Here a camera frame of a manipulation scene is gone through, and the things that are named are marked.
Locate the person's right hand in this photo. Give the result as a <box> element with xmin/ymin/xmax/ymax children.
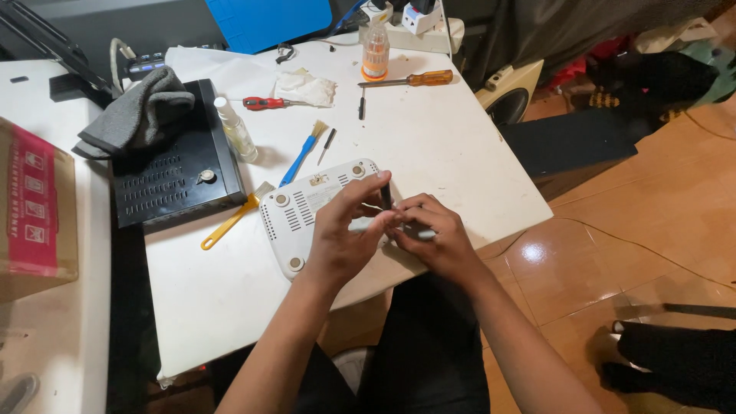
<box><xmin>386</xmin><ymin>193</ymin><xmax>481</xmax><ymax>284</ymax></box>

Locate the person's left hand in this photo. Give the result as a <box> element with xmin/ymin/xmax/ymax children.
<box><xmin>309</xmin><ymin>169</ymin><xmax>401</xmax><ymax>289</ymax></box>

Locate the white router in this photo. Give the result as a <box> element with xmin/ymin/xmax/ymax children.
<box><xmin>259</xmin><ymin>158</ymin><xmax>438</xmax><ymax>283</ymax></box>

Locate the thin black precision screwdriver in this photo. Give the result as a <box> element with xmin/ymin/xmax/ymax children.
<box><xmin>317</xmin><ymin>128</ymin><xmax>338</xmax><ymax>167</ymax></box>

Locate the clear spray bottle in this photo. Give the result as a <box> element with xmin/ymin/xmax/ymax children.
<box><xmin>213</xmin><ymin>97</ymin><xmax>260</xmax><ymax>164</ymax></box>

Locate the crumpled white tissue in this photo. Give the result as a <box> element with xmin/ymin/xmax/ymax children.
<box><xmin>274</xmin><ymin>68</ymin><xmax>338</xmax><ymax>109</ymax></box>

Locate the black flat board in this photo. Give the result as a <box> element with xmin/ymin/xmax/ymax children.
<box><xmin>498</xmin><ymin>107</ymin><xmax>645</xmax><ymax>179</ymax></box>

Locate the beige speaker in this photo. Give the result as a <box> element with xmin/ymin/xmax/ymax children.
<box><xmin>474</xmin><ymin>59</ymin><xmax>545</xmax><ymax>127</ymax></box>

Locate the black set-top box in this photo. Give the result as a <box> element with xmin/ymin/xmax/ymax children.
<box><xmin>111</xmin><ymin>79</ymin><xmax>248</xmax><ymax>230</ymax></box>

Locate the clear bit set case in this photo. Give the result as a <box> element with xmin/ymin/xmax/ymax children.
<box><xmin>361</xmin><ymin>21</ymin><xmax>391</xmax><ymax>83</ymax></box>

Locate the white paper sheet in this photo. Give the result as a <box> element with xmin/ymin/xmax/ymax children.
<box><xmin>165</xmin><ymin>45</ymin><xmax>288</xmax><ymax>103</ymax></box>

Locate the white power strip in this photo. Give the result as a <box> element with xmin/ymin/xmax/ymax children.
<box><xmin>358</xmin><ymin>16</ymin><xmax>465</xmax><ymax>55</ymax></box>

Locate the white plug adapter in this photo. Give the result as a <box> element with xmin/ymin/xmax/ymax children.
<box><xmin>401</xmin><ymin>1</ymin><xmax>442</xmax><ymax>36</ymax></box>

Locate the blue work mat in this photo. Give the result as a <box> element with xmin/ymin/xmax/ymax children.
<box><xmin>205</xmin><ymin>0</ymin><xmax>334</xmax><ymax>55</ymax></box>

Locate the grey cloth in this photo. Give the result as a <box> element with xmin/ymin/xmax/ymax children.
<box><xmin>72</xmin><ymin>65</ymin><xmax>196</xmax><ymax>161</ymax></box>

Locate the dark hanging fabric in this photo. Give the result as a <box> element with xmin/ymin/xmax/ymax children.
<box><xmin>445</xmin><ymin>0</ymin><xmax>725</xmax><ymax>90</ymax></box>

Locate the black usb hub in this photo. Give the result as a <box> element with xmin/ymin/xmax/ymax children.
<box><xmin>125</xmin><ymin>45</ymin><xmax>225</xmax><ymax>82</ymax></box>

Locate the heap of clothes and bags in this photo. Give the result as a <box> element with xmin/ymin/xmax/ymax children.
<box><xmin>546</xmin><ymin>17</ymin><xmax>736</xmax><ymax>124</ymax></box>

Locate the cardboard box with red tape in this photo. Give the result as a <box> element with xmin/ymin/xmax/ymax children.
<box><xmin>0</xmin><ymin>117</ymin><xmax>79</xmax><ymax>304</ymax></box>

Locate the black laptop stand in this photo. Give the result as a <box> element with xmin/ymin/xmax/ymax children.
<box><xmin>0</xmin><ymin>0</ymin><xmax>114</xmax><ymax>104</ymax></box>

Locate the blue handled brush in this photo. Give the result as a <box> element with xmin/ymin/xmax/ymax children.
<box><xmin>279</xmin><ymin>120</ymin><xmax>329</xmax><ymax>188</ymax></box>

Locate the yellow handled brush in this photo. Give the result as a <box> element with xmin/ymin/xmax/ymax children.
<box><xmin>200</xmin><ymin>181</ymin><xmax>276</xmax><ymax>251</ymax></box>

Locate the red handled screwdriver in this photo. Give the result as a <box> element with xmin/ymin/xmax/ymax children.
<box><xmin>242</xmin><ymin>96</ymin><xmax>308</xmax><ymax>112</ymax></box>

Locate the orange handled screwdriver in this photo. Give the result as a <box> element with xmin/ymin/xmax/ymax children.
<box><xmin>357</xmin><ymin>69</ymin><xmax>454</xmax><ymax>89</ymax></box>

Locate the thin floor cable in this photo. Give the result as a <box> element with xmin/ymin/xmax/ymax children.
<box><xmin>480</xmin><ymin>215</ymin><xmax>736</xmax><ymax>292</ymax></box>

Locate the white cable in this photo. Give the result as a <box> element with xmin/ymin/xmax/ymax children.
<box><xmin>109</xmin><ymin>37</ymin><xmax>137</xmax><ymax>97</ymax></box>

